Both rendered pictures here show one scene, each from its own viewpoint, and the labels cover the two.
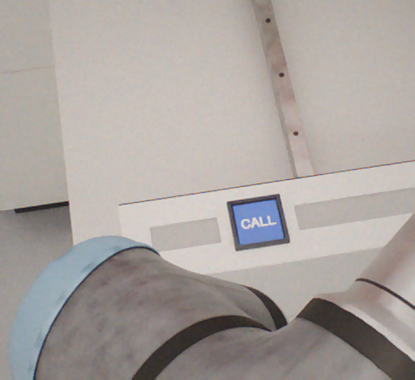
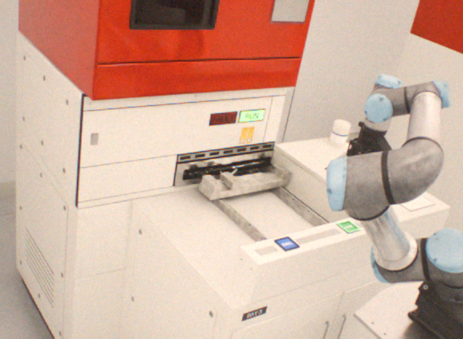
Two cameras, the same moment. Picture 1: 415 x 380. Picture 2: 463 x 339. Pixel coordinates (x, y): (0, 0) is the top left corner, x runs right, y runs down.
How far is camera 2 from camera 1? 1.08 m
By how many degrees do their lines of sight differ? 39
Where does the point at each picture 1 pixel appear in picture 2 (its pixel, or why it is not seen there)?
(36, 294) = (334, 165)
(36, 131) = (101, 309)
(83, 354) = (362, 163)
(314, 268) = (307, 257)
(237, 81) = (232, 231)
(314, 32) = (248, 216)
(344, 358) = (423, 141)
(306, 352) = (414, 142)
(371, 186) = (313, 232)
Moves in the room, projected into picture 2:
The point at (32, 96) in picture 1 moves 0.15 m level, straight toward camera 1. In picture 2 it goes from (106, 287) to (128, 310)
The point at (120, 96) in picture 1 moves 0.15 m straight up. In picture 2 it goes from (194, 240) to (200, 200)
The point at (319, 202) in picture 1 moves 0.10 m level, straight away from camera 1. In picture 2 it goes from (300, 238) to (289, 220)
